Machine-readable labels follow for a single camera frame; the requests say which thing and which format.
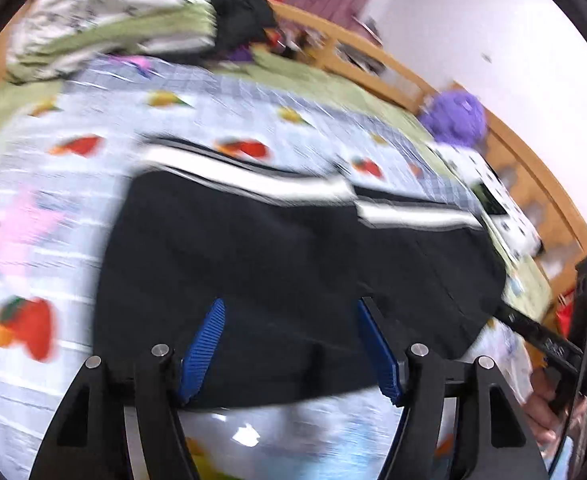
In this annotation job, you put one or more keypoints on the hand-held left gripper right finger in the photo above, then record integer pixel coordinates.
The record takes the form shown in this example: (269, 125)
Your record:
(378, 350)

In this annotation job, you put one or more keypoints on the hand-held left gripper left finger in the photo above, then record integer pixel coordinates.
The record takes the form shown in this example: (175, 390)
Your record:
(206, 345)

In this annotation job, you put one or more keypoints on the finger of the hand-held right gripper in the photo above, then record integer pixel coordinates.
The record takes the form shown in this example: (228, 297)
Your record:
(538, 335)

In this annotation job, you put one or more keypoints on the black pants with white waistband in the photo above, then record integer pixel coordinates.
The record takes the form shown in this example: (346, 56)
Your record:
(273, 260)

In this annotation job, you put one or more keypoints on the person's right hand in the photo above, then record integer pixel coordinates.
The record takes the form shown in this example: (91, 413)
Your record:
(538, 410)

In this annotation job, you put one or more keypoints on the white floral pillow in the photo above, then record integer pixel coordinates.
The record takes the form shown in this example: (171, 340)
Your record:
(478, 170)

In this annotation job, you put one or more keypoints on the fruit print plastic sheet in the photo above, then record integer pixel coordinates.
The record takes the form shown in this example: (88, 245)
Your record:
(48, 240)

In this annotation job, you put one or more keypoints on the purple plush toy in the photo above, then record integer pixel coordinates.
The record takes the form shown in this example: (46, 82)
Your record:
(453, 115)

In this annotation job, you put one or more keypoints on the green bed blanket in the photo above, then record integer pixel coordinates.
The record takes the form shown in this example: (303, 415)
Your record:
(323, 85)

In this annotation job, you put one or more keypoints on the purple cloth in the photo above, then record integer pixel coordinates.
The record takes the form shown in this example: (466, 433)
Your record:
(241, 53)

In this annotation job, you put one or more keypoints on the folded white green floral quilt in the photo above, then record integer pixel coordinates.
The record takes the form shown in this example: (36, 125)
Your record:
(98, 5)

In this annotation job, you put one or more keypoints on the wooden bed frame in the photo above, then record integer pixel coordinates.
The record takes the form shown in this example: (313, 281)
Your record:
(408, 75)

